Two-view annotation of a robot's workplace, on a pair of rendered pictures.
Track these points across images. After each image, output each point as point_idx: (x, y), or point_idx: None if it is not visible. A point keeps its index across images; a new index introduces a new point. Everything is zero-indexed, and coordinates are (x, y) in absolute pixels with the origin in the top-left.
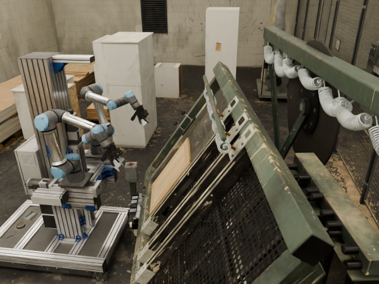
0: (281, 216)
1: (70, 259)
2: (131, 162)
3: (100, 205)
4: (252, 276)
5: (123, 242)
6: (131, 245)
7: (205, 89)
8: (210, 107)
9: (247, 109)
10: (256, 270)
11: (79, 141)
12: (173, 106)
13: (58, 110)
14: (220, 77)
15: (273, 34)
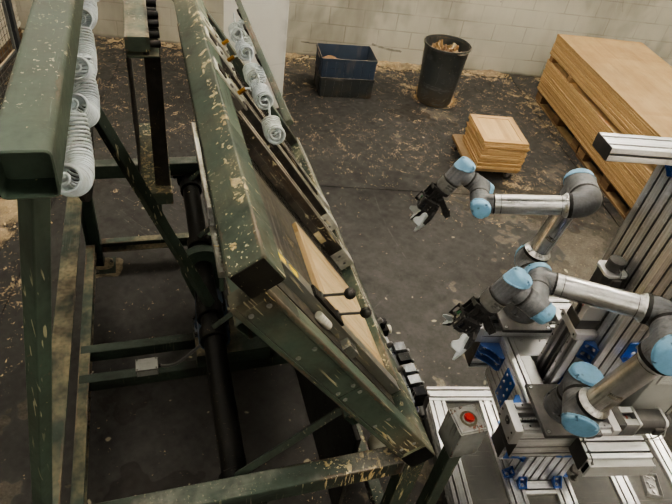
0: None
1: (483, 391)
2: (470, 419)
3: (467, 361)
4: (162, 455)
5: (437, 502)
6: (416, 496)
7: (282, 128)
8: (260, 78)
9: (201, 46)
10: (151, 472)
11: (571, 318)
12: None
13: (583, 191)
14: (249, 172)
15: (64, 76)
